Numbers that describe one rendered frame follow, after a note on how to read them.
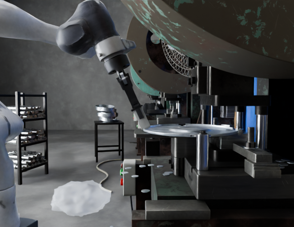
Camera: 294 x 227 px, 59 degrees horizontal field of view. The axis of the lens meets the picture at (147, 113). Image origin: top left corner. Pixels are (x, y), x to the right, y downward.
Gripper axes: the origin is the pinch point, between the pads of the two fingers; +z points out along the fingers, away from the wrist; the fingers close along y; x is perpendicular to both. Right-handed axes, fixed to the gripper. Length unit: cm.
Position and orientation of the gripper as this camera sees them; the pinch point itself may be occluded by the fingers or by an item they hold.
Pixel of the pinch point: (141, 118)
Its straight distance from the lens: 81.9
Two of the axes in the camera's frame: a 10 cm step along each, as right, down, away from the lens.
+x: 9.1, -4.2, 0.3
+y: 0.6, 0.6, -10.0
